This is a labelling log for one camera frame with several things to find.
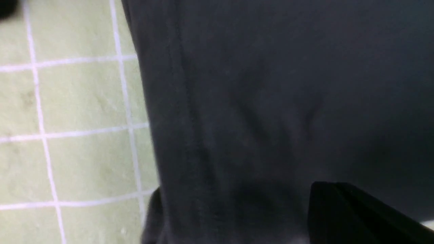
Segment dark gray long-sleeve top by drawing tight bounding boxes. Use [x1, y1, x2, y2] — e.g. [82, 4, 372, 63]
[122, 0, 433, 244]

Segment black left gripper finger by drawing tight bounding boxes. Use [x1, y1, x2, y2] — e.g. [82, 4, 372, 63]
[308, 182, 434, 244]

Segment green grid cutting mat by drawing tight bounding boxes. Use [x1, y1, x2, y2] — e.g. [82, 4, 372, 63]
[0, 0, 158, 244]

